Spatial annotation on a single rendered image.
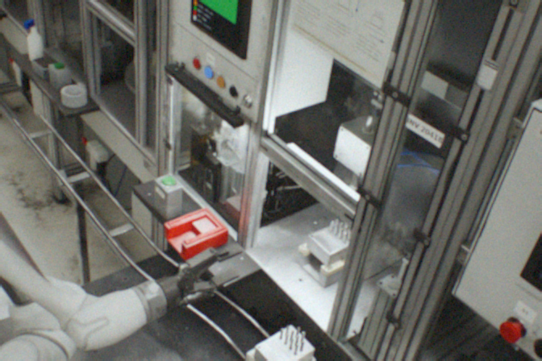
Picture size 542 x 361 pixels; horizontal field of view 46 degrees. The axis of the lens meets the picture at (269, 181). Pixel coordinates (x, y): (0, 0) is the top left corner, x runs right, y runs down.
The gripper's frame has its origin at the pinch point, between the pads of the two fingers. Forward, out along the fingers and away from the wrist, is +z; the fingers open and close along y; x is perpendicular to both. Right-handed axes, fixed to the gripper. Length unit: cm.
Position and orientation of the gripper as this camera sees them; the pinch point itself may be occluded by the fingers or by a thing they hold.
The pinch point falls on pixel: (229, 263)
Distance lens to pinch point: 163.3
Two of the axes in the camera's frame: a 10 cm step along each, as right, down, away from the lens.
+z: 7.8, -3.0, 5.5
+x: -6.1, -5.3, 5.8
